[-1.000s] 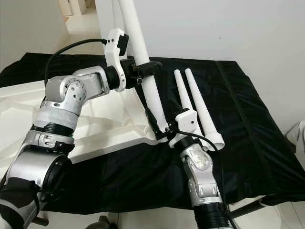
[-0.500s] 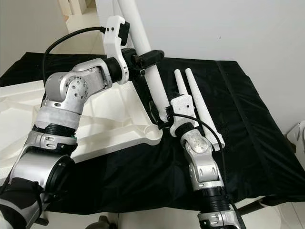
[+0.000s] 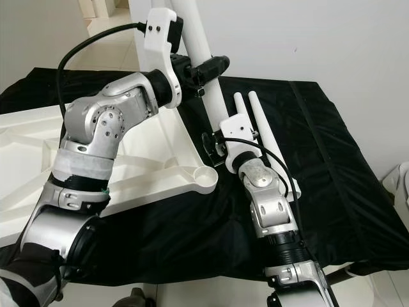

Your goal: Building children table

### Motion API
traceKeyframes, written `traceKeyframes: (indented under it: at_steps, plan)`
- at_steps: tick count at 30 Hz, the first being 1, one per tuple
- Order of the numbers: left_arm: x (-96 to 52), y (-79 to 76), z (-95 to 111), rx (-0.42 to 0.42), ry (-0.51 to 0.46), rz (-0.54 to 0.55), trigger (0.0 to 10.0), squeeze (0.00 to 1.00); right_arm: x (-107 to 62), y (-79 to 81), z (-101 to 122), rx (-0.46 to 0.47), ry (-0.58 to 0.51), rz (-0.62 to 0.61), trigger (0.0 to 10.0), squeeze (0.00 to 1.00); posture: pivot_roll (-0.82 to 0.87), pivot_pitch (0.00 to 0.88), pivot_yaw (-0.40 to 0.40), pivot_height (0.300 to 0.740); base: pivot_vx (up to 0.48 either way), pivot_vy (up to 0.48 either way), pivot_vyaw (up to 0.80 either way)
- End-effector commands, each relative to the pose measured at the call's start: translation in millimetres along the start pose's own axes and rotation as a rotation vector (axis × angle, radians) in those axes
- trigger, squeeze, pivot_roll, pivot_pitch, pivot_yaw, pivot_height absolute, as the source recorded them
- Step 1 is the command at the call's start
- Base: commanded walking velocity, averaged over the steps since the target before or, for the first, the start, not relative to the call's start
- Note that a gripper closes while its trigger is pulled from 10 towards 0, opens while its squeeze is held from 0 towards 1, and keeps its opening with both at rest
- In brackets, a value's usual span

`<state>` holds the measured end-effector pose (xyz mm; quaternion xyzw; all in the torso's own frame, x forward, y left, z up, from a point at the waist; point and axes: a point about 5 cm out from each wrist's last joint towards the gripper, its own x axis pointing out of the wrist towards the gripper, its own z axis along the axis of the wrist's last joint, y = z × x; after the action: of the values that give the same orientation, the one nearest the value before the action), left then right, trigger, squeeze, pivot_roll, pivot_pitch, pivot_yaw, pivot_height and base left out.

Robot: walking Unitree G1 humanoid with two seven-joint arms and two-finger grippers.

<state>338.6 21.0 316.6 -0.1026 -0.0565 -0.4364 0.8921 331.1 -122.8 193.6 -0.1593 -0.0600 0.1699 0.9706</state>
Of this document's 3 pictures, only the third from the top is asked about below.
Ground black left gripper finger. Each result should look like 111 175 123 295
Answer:
195 56 231 81

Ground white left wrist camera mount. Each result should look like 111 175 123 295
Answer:
146 8 185 109

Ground black tablecloth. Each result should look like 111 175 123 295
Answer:
0 67 409 285

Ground white plastic table top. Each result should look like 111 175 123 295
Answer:
0 102 219 247

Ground grey robot foot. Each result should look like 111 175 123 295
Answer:
130 289 149 307

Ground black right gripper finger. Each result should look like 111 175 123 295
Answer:
201 131 219 168

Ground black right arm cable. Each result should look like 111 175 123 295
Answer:
219 136 314 269

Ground white plastic table leg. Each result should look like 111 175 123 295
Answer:
182 0 228 168
233 93 247 125
247 91 287 172

